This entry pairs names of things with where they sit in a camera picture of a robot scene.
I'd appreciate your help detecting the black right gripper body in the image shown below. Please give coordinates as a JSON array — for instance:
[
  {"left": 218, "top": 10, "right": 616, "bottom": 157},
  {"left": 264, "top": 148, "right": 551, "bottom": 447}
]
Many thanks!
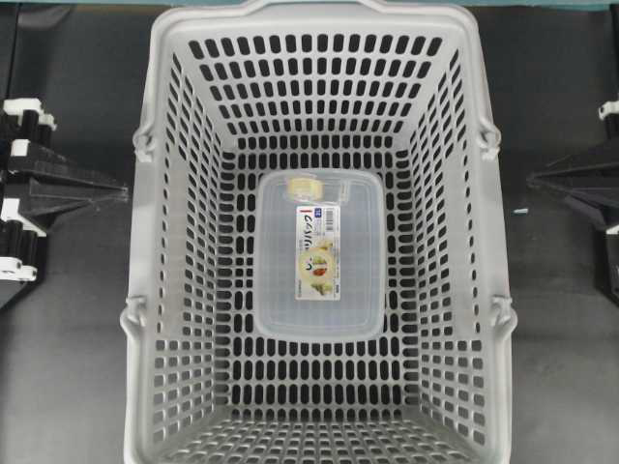
[{"left": 599, "top": 100, "right": 618, "bottom": 300}]

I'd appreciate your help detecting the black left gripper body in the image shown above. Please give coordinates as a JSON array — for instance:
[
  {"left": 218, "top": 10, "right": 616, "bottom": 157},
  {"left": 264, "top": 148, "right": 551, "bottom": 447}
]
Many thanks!
[{"left": 1, "top": 98, "right": 56, "bottom": 309}]

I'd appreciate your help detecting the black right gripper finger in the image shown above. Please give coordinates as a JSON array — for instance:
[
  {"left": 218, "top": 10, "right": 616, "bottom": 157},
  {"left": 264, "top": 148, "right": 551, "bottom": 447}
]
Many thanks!
[
  {"left": 528, "top": 183, "right": 618, "bottom": 235},
  {"left": 527, "top": 158, "right": 618, "bottom": 191}
]

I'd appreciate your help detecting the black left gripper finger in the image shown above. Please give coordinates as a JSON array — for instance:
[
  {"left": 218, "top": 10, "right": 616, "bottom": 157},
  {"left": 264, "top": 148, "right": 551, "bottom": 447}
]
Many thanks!
[
  {"left": 10, "top": 139, "right": 126, "bottom": 189},
  {"left": 1, "top": 179, "right": 129, "bottom": 237}
]

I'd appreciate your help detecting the grey plastic shopping basket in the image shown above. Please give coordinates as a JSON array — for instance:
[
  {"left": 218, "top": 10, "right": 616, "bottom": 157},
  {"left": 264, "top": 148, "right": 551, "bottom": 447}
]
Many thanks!
[{"left": 120, "top": 1, "right": 517, "bottom": 463}]

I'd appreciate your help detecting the cellophane tape in clear dispenser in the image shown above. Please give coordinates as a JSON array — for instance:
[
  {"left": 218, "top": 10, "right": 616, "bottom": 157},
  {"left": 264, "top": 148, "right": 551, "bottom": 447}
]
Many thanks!
[{"left": 286, "top": 177, "right": 350, "bottom": 204}]

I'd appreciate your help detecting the clear plastic food container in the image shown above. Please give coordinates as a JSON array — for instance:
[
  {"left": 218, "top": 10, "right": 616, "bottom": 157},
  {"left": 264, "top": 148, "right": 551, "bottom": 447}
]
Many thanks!
[{"left": 253, "top": 168, "right": 387, "bottom": 343}]

